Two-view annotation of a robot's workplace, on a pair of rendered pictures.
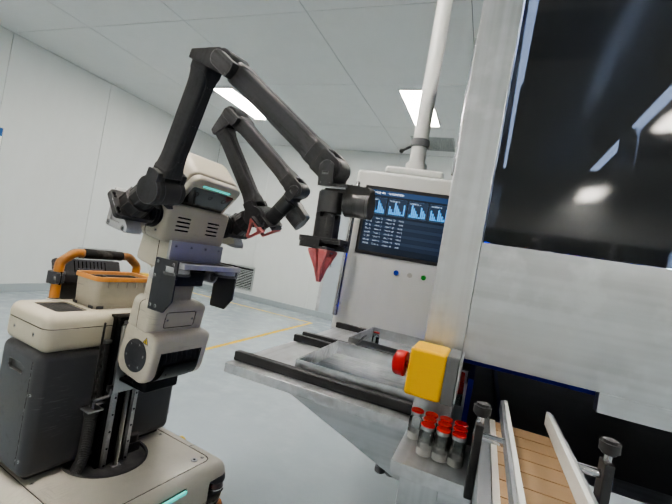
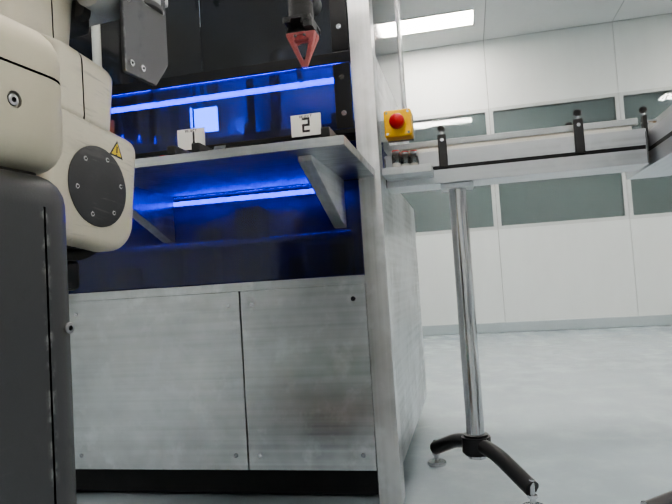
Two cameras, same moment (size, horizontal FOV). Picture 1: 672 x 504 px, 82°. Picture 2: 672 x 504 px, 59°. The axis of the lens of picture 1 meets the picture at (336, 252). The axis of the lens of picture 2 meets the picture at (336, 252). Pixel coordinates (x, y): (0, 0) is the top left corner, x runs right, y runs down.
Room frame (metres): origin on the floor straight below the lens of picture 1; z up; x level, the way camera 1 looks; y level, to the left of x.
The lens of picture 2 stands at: (1.05, 1.36, 0.58)
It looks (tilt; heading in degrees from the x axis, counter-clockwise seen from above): 3 degrees up; 261
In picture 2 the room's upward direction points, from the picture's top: 4 degrees counter-clockwise
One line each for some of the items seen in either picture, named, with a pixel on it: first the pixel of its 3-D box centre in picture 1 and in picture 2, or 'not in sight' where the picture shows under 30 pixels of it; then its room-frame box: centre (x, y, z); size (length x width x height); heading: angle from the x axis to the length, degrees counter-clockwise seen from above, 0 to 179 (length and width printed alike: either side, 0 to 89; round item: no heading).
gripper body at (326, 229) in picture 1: (326, 230); (301, 15); (0.88, 0.03, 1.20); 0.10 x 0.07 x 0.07; 69
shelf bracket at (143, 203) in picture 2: not in sight; (137, 213); (1.30, -0.24, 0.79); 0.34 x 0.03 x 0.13; 69
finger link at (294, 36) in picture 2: (326, 261); (304, 48); (0.87, 0.02, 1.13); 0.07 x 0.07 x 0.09; 69
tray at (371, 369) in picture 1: (386, 374); not in sight; (0.89, -0.16, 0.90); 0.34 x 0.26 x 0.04; 69
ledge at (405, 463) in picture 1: (445, 463); (409, 173); (0.58, -0.21, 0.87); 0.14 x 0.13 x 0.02; 69
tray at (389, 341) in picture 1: (412, 349); not in sight; (1.20, -0.29, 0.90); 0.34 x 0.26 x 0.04; 69
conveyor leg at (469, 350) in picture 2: not in sight; (467, 319); (0.43, -0.26, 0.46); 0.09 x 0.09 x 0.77; 69
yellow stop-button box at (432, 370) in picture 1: (432, 371); (398, 125); (0.61, -0.18, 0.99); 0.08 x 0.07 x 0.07; 69
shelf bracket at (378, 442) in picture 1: (333, 420); (324, 195); (0.84, -0.06, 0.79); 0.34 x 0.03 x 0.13; 69
